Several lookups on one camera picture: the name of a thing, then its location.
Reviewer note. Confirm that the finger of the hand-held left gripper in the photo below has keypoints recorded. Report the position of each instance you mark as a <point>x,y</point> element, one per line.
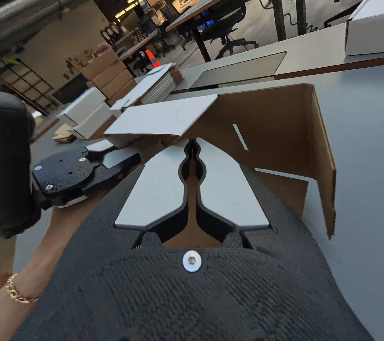
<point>120,158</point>
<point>100,146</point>

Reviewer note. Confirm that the stack of flat cardboard sheets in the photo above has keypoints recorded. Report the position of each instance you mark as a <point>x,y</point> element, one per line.
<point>156,83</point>

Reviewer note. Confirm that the white and brown cardboard box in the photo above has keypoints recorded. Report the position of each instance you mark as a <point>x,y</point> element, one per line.
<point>270,125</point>

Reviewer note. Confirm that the white folded box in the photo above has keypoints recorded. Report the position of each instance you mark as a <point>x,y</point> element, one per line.
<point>366,35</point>

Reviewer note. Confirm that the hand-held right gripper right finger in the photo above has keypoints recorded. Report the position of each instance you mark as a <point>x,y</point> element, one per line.
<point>228,191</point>

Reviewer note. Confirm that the stack of brown cardboard boxes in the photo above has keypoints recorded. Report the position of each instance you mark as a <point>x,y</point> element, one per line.
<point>111,77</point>

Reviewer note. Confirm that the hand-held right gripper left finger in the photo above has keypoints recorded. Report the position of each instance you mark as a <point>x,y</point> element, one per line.
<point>156,191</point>

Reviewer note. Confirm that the flat brown cardboard sheet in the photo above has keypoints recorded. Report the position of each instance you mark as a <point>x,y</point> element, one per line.
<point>64,135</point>

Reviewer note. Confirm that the person's left forearm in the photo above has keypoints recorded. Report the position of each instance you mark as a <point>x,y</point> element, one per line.
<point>12,317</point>

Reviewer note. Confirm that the orange traffic cone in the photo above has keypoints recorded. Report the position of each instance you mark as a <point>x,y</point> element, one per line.
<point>153,60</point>

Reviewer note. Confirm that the white closed mailer box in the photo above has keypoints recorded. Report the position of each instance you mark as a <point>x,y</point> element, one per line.
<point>81,104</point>
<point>93,123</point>

